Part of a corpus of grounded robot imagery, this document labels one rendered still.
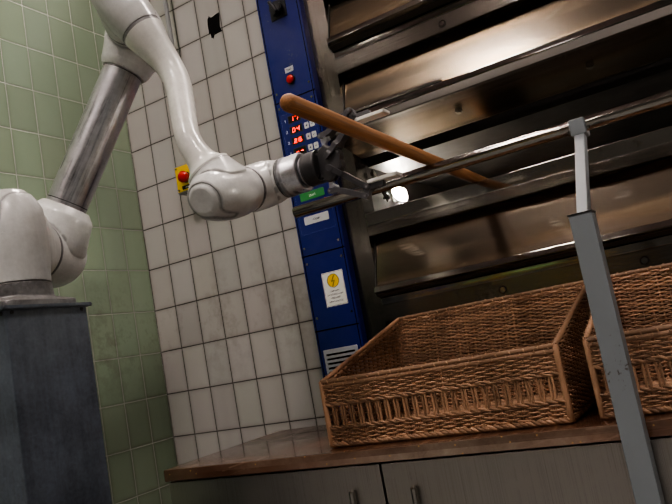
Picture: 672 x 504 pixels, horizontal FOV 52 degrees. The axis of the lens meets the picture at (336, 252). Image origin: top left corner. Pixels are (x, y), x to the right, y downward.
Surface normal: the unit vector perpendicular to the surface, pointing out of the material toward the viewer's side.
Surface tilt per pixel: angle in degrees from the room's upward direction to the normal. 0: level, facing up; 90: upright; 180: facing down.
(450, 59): 70
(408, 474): 90
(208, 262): 90
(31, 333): 90
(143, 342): 90
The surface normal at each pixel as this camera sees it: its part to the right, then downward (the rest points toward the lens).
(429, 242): -0.53, -0.36
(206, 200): -0.33, 0.33
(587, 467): -0.50, -0.03
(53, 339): 0.85, -0.22
